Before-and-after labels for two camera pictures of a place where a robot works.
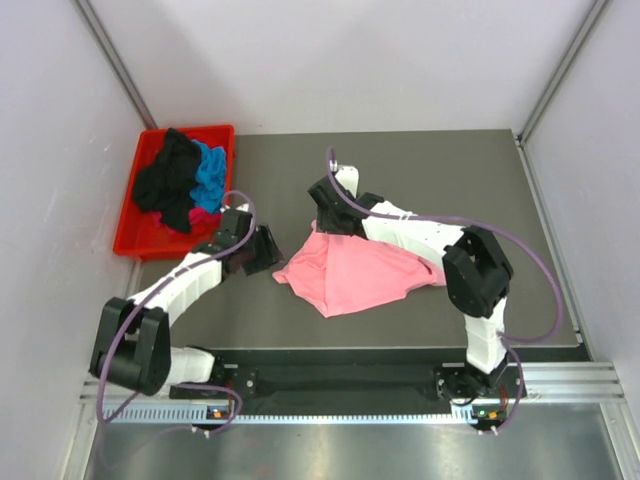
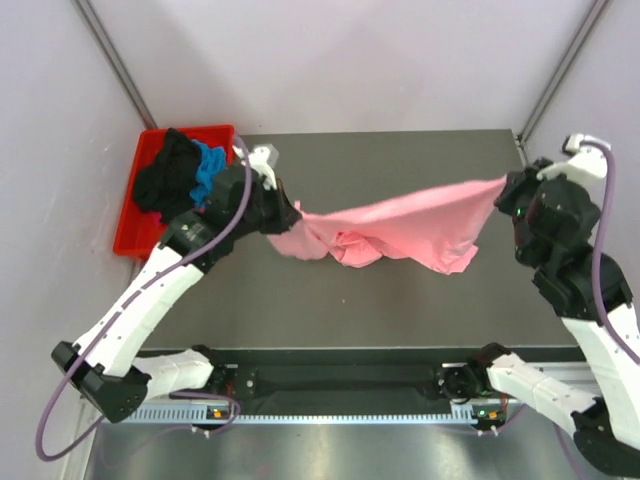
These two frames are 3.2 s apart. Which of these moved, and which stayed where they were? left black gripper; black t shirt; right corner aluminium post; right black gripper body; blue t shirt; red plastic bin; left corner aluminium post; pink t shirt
Moved: right black gripper body; pink t shirt; left black gripper
Stayed: blue t shirt; red plastic bin; black t shirt; left corner aluminium post; right corner aluminium post
